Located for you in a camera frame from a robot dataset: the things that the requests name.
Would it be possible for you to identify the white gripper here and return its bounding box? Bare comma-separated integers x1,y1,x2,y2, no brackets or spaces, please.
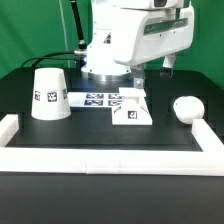
112,6,194,89

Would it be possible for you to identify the white lamp base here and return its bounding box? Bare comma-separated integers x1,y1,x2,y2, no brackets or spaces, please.
111,87,153,125

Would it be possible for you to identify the white lamp bulb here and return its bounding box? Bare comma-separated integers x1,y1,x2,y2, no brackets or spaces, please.
173,96,205,124

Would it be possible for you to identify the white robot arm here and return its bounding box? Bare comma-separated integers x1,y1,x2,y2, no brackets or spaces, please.
81,0,194,88

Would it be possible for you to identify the white lamp shade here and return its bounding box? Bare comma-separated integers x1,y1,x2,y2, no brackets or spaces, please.
31,68,71,121

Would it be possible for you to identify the white marker sheet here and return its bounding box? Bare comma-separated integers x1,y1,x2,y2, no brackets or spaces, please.
68,92,123,108

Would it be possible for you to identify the white U-shaped fence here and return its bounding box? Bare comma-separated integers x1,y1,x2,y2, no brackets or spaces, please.
0,114,224,176

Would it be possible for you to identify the black corrugated hose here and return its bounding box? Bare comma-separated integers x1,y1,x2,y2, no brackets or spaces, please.
69,0,88,52

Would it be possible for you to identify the black cable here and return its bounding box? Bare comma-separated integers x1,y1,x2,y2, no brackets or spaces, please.
20,51,88,69

